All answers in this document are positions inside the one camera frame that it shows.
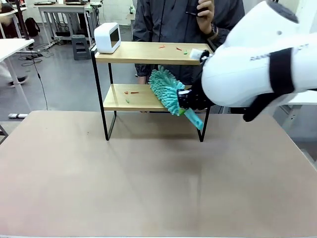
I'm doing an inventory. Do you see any white side table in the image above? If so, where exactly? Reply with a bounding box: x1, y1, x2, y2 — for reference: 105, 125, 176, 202
0, 38, 35, 113

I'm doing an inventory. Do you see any white table with grey frame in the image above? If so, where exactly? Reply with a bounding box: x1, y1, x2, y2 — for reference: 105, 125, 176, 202
278, 91, 317, 139

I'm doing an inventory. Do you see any teal microfiber duster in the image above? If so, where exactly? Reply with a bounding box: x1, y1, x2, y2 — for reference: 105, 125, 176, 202
148, 64, 205, 131

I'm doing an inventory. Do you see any grey background desk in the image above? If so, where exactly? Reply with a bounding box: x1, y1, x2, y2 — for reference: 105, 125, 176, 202
33, 1, 98, 48

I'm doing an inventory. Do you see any person left hand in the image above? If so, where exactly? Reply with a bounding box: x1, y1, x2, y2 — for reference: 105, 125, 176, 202
196, 0, 215, 34

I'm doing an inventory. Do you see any grey step stool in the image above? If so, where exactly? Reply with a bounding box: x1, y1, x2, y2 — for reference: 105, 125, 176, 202
71, 34, 92, 61

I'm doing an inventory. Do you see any two-tier wooden shelf black frame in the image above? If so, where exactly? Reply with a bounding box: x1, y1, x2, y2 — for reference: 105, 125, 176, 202
90, 41, 215, 143

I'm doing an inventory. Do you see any black phone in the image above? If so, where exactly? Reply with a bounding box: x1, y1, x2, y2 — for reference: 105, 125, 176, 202
185, 6, 209, 17

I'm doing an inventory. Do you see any black floor cable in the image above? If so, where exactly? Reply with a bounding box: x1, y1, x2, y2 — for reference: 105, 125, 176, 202
21, 46, 50, 111

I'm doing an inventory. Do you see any bystander leg with shoe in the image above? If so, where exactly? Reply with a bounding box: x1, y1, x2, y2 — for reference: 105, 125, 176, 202
0, 60, 30, 88

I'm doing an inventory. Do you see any black stand pole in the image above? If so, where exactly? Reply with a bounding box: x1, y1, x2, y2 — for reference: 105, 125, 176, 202
15, 0, 31, 42

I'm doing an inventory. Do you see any person torso in dark jacket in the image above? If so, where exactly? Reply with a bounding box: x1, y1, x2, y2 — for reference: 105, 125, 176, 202
132, 0, 246, 86

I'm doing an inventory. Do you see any dark wristwatch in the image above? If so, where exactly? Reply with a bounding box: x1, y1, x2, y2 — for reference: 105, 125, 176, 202
207, 23, 219, 39

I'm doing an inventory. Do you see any white box-shaped screen device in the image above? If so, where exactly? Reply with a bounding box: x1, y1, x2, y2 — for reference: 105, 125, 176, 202
94, 22, 122, 55

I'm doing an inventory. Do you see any black backpack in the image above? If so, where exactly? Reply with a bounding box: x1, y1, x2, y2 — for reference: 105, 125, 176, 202
24, 17, 41, 38

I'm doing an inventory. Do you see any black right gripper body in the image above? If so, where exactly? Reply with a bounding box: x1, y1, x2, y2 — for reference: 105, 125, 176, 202
184, 80, 215, 112

